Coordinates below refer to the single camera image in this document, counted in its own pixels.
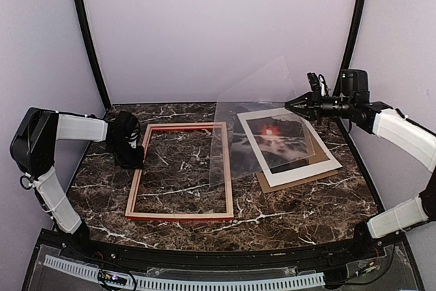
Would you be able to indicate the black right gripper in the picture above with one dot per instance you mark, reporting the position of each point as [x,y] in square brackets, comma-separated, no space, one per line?
[313,108]

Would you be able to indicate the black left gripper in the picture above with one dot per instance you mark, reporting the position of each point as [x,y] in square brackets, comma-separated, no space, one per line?
[135,164]

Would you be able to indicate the clear acrylic sheet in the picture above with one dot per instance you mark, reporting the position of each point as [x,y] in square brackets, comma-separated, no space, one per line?
[271,84]

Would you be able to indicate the wooden red-edged picture frame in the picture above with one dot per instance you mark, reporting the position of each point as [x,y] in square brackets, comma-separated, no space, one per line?
[228,215]

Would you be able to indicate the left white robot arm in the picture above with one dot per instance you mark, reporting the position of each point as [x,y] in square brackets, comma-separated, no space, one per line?
[33,150]

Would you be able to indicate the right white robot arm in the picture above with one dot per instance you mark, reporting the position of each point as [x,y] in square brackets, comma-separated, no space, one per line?
[380,119]

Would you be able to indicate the sunset seascape photo print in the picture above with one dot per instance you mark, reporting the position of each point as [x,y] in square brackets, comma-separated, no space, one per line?
[284,141]

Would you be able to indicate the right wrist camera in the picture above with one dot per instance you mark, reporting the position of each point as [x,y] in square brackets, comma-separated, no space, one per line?
[318,84]

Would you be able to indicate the brown frame backing board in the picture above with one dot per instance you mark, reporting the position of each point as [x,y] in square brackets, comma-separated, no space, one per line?
[293,182]

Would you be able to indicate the black front rail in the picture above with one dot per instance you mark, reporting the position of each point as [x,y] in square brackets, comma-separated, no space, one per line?
[329,256]

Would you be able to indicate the left black corner post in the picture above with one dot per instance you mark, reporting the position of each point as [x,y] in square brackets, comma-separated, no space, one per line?
[91,53]

